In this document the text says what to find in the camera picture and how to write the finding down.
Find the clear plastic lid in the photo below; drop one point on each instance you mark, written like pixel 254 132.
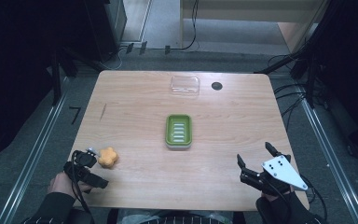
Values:
pixel 185 85

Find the black round table grommet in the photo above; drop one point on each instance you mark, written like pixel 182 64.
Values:
pixel 217 86

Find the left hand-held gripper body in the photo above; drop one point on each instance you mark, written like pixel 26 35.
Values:
pixel 85 174

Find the green soap dish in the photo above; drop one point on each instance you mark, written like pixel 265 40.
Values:
pixel 178 131

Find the person's left hand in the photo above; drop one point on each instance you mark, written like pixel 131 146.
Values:
pixel 62 184

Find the person's right hand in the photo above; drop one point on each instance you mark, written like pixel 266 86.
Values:
pixel 278 196

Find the black metal stand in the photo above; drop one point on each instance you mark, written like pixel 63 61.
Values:
pixel 304 67
pixel 56 77

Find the light wooden shelf unit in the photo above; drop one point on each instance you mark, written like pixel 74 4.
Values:
pixel 248 11

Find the black cabinet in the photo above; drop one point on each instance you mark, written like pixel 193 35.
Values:
pixel 105 28

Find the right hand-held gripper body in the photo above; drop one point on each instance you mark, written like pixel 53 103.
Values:
pixel 278 174

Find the aluminium floor rail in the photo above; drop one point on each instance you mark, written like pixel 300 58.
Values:
pixel 332 158
pixel 32 158

